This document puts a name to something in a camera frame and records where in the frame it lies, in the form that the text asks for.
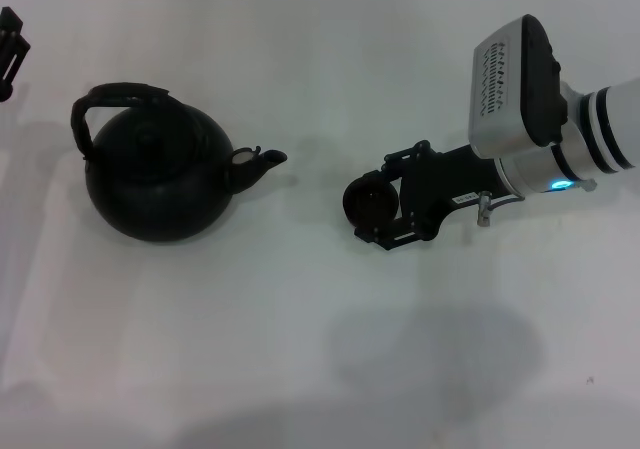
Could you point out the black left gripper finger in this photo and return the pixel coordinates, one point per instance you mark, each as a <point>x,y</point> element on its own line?
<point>15,44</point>

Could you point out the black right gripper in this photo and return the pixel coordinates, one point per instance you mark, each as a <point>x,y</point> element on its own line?
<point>445,179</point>

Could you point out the small dark brown teacup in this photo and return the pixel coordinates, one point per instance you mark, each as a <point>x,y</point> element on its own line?
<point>372,201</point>

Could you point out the black round teapot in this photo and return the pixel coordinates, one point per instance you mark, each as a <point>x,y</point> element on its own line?
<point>150,204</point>

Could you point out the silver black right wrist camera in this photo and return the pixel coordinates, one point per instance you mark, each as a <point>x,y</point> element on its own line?
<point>500,94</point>

